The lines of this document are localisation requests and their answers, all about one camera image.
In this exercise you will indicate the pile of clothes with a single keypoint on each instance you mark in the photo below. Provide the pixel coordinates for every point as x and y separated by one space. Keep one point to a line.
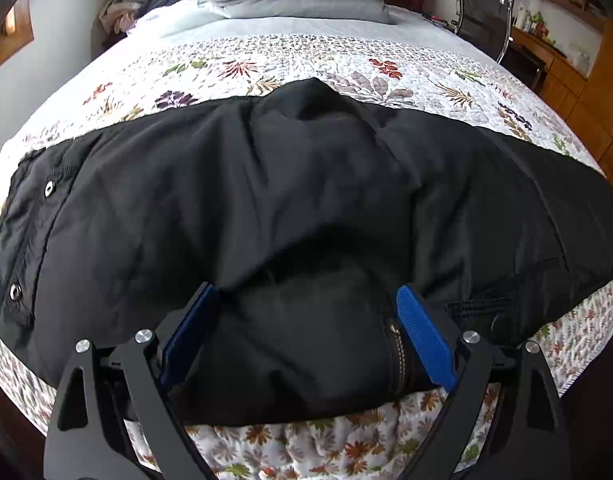
124 5

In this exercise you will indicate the light blue bedsheet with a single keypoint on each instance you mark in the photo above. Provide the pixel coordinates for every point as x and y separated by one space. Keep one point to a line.
426 30

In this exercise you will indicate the white bottle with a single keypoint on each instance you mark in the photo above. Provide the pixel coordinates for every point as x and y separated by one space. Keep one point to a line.
521 15

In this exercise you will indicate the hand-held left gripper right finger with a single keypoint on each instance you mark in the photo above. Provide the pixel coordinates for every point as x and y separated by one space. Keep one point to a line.
426 340

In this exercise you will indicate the floral quilt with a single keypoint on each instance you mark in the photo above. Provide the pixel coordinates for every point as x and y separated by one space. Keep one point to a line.
286 55

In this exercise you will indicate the black office chair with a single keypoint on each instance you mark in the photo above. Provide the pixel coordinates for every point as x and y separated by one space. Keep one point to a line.
481 15

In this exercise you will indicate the grey pillow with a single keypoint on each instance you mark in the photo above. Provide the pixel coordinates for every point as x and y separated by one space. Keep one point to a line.
306 7

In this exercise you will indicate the green and red ornament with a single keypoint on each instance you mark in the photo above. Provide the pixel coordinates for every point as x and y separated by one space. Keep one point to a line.
539 25

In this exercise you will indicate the arched wooden window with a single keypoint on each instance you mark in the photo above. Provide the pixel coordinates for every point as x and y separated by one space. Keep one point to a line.
16 25

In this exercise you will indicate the wooden desk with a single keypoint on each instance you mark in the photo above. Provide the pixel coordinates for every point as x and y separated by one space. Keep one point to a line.
576 90

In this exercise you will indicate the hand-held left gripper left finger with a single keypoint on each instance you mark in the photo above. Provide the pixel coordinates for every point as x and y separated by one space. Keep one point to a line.
186 340

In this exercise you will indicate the black pants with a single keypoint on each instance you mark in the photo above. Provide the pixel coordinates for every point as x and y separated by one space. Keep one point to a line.
286 185

